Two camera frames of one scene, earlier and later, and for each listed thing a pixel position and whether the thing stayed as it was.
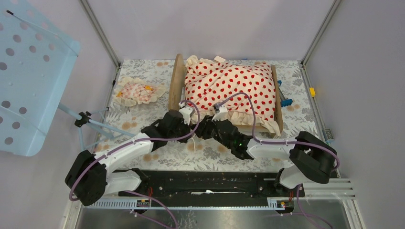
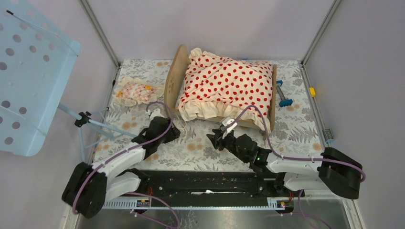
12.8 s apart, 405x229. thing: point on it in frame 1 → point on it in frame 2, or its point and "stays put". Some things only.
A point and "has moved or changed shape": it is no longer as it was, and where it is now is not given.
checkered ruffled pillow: [132, 90] stays put
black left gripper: [187, 128] → [173, 133]
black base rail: [159, 185] stays put
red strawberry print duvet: [245, 92] stays put
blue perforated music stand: [37, 56] stays put
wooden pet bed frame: [176, 92] has moved or changed shape
